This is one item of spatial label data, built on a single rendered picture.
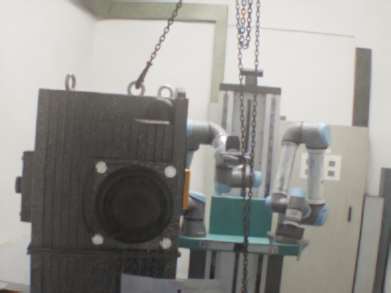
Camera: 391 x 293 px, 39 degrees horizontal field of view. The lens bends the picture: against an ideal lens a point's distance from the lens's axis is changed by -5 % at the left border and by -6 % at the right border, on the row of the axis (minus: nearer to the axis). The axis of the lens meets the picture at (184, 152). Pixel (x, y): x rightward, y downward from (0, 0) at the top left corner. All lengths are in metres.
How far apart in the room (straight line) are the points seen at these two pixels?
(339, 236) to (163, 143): 3.33
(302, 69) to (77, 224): 3.60
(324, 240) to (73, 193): 3.42
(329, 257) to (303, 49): 1.87
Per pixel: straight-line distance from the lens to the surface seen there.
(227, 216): 3.10
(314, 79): 5.18
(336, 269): 5.09
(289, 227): 2.63
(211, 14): 5.14
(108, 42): 5.34
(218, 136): 2.73
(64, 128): 1.84
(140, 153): 1.87
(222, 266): 3.24
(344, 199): 4.99
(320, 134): 2.83
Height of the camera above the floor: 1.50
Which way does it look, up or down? 2 degrees down
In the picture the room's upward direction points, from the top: 4 degrees clockwise
